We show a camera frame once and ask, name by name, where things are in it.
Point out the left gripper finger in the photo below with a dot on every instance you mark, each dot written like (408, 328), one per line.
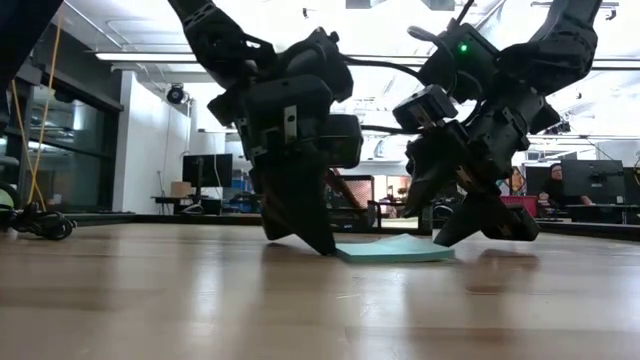
(305, 200)
(275, 225)

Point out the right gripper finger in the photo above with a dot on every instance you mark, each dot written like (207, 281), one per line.
(435, 165)
(495, 217)

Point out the blue sticky note pad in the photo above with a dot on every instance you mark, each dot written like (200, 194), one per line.
(395, 250)

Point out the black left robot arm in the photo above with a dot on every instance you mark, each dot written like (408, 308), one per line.
(220, 40)

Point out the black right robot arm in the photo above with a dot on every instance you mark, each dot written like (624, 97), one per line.
(560, 50)

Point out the black mesh desk organizer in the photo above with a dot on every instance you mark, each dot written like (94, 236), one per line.
(350, 220)

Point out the red plastic bin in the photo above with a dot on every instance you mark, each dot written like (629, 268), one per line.
(522, 205)

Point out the person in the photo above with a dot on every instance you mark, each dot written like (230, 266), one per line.
(557, 190)
(517, 182)

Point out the black ceiling spotlight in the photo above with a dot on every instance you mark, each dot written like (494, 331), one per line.
(175, 94)
(557, 129)

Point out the black computer monitor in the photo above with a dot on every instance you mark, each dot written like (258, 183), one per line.
(600, 180)
(207, 170)

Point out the cardboard box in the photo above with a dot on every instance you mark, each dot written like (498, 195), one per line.
(180, 189)

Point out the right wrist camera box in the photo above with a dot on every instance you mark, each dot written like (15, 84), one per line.
(425, 107)

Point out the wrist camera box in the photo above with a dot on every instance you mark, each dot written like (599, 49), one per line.
(425, 107)
(342, 142)

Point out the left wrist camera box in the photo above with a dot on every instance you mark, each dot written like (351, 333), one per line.
(342, 142)

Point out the black metal table frame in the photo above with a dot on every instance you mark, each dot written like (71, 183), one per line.
(150, 219)

